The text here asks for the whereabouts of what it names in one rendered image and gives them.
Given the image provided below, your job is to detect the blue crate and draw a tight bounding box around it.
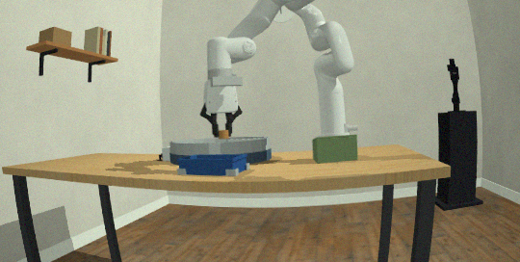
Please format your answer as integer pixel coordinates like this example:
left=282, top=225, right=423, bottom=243
left=177, top=154, right=247, bottom=175

